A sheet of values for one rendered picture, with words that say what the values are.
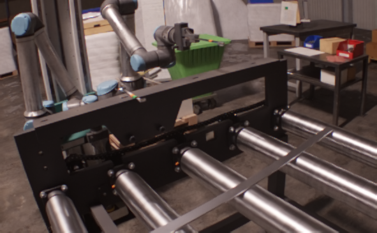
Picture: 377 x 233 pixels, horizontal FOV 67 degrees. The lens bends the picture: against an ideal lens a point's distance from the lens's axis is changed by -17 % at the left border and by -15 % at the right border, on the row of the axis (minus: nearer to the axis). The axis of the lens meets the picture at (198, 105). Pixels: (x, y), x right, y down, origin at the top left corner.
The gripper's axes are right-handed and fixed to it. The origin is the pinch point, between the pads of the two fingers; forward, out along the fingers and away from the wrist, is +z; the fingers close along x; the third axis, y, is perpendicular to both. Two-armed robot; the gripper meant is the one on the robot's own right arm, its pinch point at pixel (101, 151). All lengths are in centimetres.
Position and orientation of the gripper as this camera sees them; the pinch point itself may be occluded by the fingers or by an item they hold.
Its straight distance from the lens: 198.3
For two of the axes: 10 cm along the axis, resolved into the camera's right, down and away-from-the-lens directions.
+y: 5.4, 2.5, -8.0
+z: 0.8, 9.3, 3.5
